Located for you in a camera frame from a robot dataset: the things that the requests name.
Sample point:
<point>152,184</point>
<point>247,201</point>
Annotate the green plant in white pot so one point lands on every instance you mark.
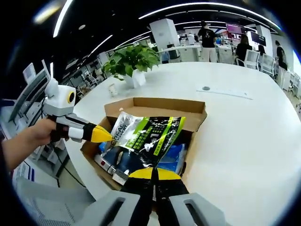
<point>131,61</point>

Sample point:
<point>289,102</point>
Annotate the small white paper cup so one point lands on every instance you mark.
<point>113,90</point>

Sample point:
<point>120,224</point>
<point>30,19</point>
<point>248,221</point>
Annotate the grey metal shelf rack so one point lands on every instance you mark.
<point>30,89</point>

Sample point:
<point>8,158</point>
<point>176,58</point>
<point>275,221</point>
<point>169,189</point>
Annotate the green black soft packet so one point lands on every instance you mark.
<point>155,136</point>

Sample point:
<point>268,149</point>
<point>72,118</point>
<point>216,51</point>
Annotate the purple display screen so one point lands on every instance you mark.
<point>234,28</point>

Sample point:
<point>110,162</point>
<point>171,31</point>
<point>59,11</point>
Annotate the long ceiling light strip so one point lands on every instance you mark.
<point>211,5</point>

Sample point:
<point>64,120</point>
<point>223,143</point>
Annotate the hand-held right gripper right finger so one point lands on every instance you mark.
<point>171,200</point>

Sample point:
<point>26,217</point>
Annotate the white spray bottle red label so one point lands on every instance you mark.
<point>103,163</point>

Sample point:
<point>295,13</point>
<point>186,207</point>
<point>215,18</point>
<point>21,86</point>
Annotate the blue wet wipes pack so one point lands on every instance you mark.
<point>110,156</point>

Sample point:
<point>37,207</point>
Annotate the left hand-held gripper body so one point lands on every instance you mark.
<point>60,101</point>

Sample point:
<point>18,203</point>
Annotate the white mesh office chair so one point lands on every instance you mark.
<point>268,64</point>
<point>252,60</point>

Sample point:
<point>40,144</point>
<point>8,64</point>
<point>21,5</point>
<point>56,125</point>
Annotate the dark computer monitor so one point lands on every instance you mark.
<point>258,38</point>

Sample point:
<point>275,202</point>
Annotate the brown cardboard shoe box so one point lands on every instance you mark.
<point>169,107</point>

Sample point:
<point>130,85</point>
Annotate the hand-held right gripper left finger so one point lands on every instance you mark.
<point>138,202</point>

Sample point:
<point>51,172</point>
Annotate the blue tissue pack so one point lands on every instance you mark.
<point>172,160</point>

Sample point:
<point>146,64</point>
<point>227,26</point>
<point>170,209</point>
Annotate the blue white printed board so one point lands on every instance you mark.
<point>23,171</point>

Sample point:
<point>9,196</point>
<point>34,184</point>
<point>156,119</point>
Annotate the person's left hand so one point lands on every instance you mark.
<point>40,133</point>

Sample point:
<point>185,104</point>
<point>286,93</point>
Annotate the grey mesh office chair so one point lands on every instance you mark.
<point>54,204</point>

